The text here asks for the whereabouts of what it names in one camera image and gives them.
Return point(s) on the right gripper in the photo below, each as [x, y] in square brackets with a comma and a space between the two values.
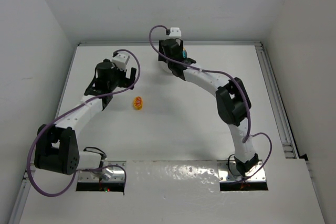
[163, 51]

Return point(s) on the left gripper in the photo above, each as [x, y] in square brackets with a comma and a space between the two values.
[128, 78]

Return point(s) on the yellow butterfly lego piece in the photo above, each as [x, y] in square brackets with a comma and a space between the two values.
[138, 103]

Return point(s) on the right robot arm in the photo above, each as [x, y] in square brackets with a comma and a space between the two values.
[231, 99]

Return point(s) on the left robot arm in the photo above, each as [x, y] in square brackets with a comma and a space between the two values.
[57, 149]

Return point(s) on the white divided round container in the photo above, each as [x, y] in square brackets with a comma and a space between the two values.
[164, 67]

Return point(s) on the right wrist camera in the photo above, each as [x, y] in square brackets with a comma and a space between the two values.
[174, 32]

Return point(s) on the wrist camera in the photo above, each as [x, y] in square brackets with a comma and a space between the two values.
[120, 60]
[174, 32]

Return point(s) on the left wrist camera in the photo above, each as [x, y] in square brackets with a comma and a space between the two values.
[120, 60]

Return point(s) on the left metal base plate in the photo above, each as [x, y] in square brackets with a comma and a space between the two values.
[112, 174]

